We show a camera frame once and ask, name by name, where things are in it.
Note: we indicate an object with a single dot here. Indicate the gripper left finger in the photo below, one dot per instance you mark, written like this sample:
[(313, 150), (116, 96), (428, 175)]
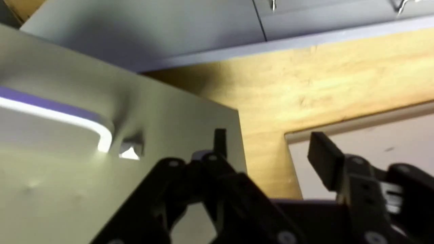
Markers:
[(217, 176)]

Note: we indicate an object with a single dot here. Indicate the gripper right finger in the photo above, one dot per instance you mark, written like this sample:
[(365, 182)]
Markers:
[(359, 189)]

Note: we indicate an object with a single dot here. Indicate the grey cabinet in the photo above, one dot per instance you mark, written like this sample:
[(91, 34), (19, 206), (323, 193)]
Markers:
[(190, 30)]

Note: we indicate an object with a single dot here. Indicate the beige file cabinet drawer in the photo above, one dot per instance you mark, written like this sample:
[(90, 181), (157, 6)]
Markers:
[(67, 189)]

